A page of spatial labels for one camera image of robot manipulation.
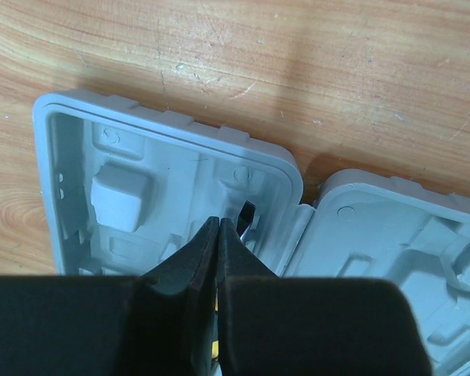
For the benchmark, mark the flathead screwdriver black yellow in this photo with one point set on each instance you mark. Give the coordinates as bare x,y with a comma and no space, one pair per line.
243,224

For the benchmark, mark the grey plastic tool case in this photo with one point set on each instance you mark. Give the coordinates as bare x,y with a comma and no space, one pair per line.
124,187

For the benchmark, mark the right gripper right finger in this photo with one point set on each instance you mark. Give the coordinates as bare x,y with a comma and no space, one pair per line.
270,325

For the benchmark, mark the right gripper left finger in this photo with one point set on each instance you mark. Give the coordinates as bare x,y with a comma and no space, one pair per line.
160,323

